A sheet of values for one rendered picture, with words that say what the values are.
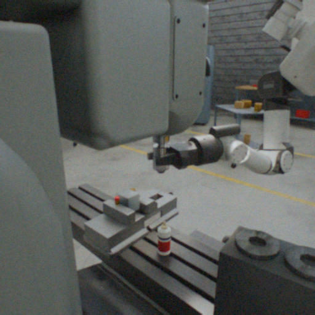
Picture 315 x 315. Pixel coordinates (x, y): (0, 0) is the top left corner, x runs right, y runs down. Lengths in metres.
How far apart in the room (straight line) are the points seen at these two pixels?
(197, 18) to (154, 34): 0.17
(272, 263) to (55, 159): 0.45
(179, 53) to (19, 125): 0.38
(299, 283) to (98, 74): 0.50
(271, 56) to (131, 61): 8.09
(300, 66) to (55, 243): 0.82
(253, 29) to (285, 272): 8.38
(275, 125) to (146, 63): 0.67
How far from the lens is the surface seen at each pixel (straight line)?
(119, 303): 0.83
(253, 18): 8.85
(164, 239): 0.84
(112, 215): 0.92
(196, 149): 0.76
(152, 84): 0.52
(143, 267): 0.83
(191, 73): 0.64
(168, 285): 0.79
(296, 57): 0.95
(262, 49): 8.62
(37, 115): 0.34
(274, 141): 1.06
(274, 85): 1.06
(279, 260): 0.62
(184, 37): 0.62
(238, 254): 0.61
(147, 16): 0.51
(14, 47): 0.33
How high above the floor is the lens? 1.48
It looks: 19 degrees down
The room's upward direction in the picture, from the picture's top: straight up
